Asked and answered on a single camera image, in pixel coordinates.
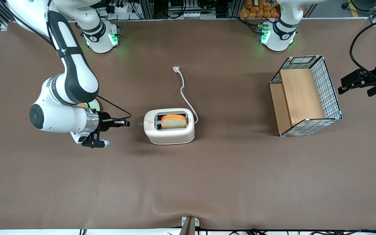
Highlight bag of orange bread rolls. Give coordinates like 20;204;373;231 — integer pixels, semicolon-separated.
239;0;280;19

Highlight white toaster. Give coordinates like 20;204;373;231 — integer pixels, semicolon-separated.
143;108;196;145

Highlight white toaster power cord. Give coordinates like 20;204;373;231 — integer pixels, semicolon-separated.
172;66;199;124

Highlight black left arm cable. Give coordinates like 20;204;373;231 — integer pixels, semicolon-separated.
349;16;376;83

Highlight wire basket with wooden shelf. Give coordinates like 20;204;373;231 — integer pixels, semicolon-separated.
269;55;342;137

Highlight white power strip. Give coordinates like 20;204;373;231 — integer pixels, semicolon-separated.
105;0;138;14

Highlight light green plate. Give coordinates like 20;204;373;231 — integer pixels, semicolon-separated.
85;98;101;113

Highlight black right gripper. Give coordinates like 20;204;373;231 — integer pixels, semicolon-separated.
97;112;131;133

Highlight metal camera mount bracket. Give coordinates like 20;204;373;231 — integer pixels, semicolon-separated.
181;216;200;235

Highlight brown table cover mat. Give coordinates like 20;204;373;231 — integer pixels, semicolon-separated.
0;18;376;231

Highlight toast slice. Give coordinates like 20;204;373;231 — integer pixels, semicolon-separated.
161;114;187;129

